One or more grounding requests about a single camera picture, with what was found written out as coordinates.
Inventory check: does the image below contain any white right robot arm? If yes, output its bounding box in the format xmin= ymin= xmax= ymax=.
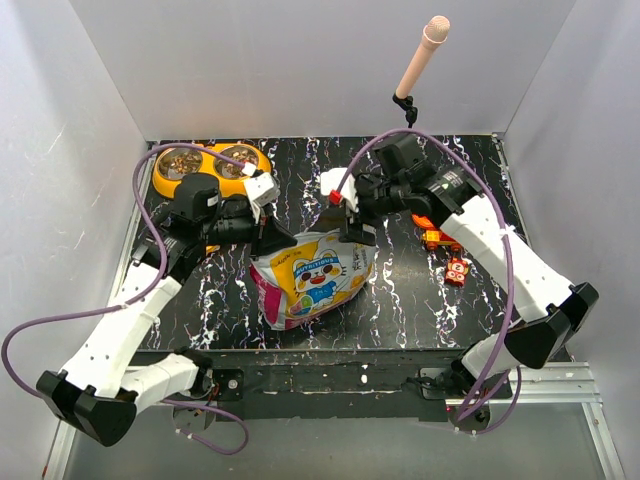
xmin=321 ymin=167 xmax=599 ymax=398

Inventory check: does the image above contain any pink microphone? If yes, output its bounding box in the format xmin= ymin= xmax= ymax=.
xmin=395 ymin=15 xmax=450 ymax=99

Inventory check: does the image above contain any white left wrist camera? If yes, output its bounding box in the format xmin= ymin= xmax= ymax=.
xmin=243 ymin=172 xmax=280 ymax=224

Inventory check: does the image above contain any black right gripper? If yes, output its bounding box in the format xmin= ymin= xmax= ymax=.
xmin=338 ymin=174 xmax=409 ymax=247

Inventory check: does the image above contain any yellow double pet bowl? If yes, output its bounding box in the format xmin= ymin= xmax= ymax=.
xmin=152 ymin=143 xmax=272 ymax=199

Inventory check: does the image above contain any black microphone stand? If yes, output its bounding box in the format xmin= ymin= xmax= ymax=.
xmin=392 ymin=94 xmax=418 ymax=128

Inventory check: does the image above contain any cat food bag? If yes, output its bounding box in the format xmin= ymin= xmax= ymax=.
xmin=250 ymin=229 xmax=377 ymax=331

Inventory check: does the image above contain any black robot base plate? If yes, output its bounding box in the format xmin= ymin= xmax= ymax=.
xmin=169 ymin=347 xmax=571 ymax=424

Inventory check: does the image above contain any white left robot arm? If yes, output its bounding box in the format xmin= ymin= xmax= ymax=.
xmin=36 ymin=172 xmax=295 ymax=446

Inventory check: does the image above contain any red toy brick vehicle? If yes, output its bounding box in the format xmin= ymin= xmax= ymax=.
xmin=421 ymin=230 xmax=462 ymax=252

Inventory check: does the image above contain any red number toy block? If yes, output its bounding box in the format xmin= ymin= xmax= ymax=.
xmin=444 ymin=257 xmax=469 ymax=287

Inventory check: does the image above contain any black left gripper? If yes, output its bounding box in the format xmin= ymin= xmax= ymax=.
xmin=199 ymin=200 xmax=299 ymax=261

